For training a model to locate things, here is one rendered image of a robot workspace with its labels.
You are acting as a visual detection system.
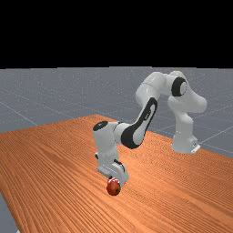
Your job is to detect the red apple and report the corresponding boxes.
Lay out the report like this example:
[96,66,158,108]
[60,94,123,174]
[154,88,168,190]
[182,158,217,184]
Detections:
[106,178,122,197]

